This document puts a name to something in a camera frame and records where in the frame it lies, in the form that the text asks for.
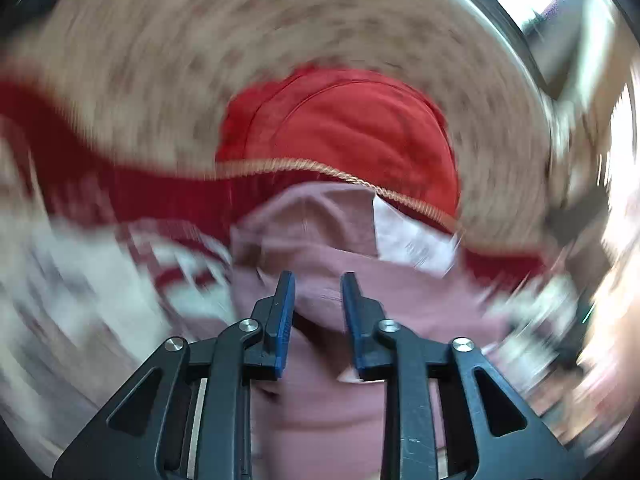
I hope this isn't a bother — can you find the red and white plush blanket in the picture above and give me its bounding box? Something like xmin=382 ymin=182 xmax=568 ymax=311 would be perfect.
xmin=0 ymin=75 xmax=591 ymax=461

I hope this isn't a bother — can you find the pink long-sleeve shirt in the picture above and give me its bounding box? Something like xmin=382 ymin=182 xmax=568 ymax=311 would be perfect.
xmin=230 ymin=182 xmax=511 ymax=480

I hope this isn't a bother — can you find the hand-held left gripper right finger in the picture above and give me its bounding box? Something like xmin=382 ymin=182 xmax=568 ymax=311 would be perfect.
xmin=340 ymin=271 xmax=586 ymax=480

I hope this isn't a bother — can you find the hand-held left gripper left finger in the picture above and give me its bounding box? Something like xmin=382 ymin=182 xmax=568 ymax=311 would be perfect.
xmin=52 ymin=270 xmax=297 ymax=480

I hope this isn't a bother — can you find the red ruffled pillow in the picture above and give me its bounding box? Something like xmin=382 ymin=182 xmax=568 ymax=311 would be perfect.
xmin=215 ymin=65 xmax=461 ymax=221

